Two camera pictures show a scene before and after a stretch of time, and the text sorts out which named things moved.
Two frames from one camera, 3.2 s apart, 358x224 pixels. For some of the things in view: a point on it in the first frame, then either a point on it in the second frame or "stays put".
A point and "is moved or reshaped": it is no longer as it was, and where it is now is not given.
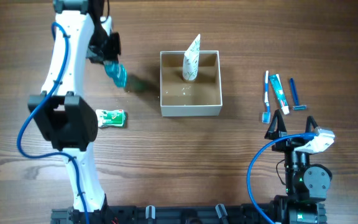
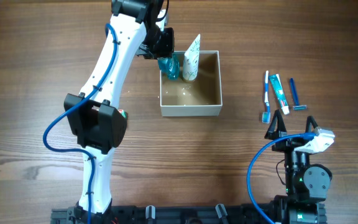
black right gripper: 270,134 stays put
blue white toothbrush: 266,116 stays put
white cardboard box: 200,97 stays put
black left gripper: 111,53 to 166,48
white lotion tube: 191,60 stays put
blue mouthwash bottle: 117,71 is moved or reshaped
